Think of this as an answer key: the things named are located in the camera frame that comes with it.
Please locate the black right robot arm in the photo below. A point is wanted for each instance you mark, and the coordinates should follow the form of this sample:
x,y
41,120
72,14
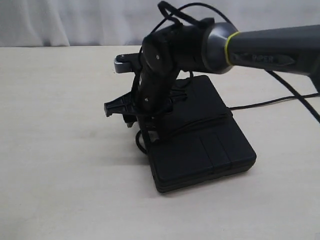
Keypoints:
x,y
205,47

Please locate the white backdrop curtain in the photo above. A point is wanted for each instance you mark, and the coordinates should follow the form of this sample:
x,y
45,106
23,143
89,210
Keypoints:
x,y
37,23

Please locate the black plastic carrying case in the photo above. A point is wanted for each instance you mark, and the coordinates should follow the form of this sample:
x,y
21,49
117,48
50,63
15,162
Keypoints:
x,y
208,143

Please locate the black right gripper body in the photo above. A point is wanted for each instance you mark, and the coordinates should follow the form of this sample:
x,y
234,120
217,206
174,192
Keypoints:
x,y
131,113

